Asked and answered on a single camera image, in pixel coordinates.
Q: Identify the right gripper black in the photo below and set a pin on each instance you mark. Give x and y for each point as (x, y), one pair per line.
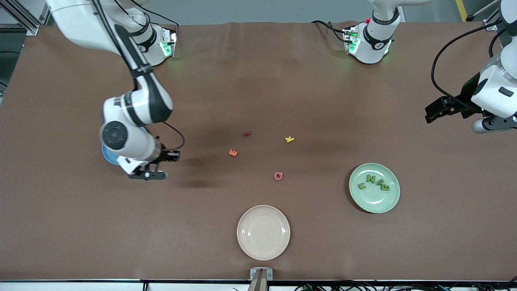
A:
(164, 155)

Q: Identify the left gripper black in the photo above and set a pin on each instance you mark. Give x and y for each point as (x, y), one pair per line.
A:
(467, 95)

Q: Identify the green letter B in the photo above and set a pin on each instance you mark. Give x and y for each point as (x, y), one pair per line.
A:
(385, 186)

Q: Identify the green letter N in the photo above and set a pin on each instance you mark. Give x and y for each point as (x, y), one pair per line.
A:
(370, 178)

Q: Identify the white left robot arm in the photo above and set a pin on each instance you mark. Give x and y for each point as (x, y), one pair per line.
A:
(373, 44)

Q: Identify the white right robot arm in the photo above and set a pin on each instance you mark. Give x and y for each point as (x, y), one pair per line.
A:
(80, 24)

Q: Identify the blue plate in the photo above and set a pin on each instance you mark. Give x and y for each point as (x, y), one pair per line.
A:
(108, 158)

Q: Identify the pink letter Q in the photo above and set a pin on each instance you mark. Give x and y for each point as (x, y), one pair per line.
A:
(275, 176)

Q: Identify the brown table cover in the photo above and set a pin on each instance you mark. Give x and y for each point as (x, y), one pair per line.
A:
(80, 222)

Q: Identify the cream plate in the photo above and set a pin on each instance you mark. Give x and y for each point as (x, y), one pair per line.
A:
(263, 232)

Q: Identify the green plate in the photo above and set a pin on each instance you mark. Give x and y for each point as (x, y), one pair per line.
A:
(374, 202)

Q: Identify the aluminium frame profile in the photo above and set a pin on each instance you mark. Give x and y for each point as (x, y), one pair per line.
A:
(490, 24)
(30, 29)

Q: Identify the grey metal bracket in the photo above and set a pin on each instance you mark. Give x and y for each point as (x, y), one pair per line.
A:
(253, 273)

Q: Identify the white table edge rail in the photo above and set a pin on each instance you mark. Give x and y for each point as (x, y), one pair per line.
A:
(60, 286)

